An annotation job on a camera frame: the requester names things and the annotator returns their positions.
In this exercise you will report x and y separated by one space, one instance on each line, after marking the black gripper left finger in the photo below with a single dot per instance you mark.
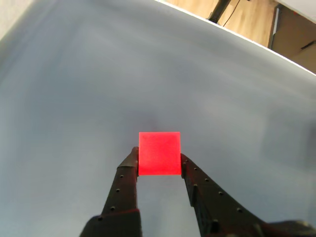
121 197

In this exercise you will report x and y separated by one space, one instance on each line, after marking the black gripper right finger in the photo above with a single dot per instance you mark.
214 209

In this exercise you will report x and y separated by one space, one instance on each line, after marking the red cube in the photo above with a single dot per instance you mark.
159 154

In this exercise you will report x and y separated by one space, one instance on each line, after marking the black desk leg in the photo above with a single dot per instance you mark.
218 11

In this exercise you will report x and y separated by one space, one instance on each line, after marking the brown cabinet with dark frame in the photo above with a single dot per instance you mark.
291 34

